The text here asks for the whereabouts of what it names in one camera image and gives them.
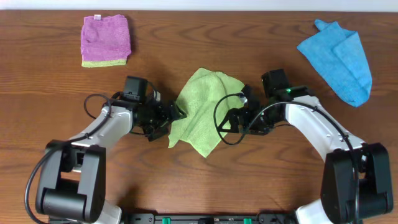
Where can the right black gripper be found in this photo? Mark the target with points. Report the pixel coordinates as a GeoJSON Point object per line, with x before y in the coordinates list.
{"type": "Point", "coordinates": [233, 114]}

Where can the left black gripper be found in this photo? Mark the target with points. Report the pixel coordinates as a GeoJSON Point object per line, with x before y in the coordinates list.
{"type": "Point", "coordinates": [170, 115]}

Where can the light green cloth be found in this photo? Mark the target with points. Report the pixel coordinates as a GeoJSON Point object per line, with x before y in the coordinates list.
{"type": "Point", "coordinates": [202, 100]}

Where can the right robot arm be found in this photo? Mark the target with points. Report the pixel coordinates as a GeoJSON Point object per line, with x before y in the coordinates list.
{"type": "Point", "coordinates": [356, 181]}

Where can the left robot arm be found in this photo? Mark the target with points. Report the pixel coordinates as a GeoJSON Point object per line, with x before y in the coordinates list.
{"type": "Point", "coordinates": [72, 182]}

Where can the folded green cloth under purple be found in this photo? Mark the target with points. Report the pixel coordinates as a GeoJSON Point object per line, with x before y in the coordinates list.
{"type": "Point", "coordinates": [105, 63]}

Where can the blue cloth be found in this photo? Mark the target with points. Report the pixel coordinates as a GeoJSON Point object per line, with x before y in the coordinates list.
{"type": "Point", "coordinates": [338, 57]}

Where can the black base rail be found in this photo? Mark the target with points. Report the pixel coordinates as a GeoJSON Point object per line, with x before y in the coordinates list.
{"type": "Point", "coordinates": [262, 218]}

